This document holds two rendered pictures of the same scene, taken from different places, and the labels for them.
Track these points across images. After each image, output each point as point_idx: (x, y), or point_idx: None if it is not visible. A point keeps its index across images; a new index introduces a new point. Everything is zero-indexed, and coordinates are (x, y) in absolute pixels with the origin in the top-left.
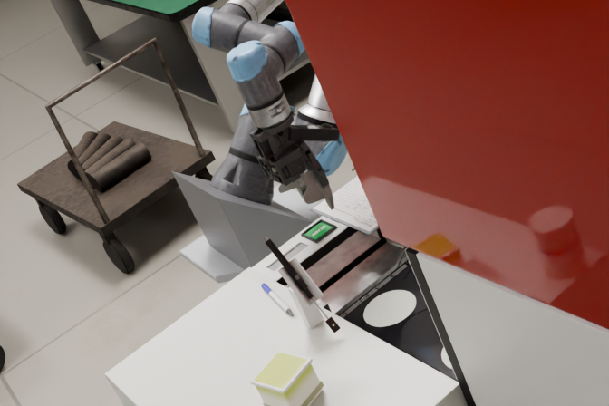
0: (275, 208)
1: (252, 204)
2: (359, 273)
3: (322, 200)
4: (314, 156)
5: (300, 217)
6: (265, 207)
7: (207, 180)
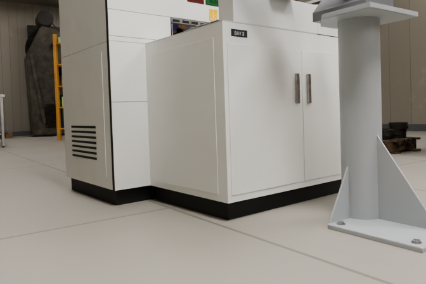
0: None
1: None
2: None
3: None
4: None
5: (320, 8)
6: None
7: None
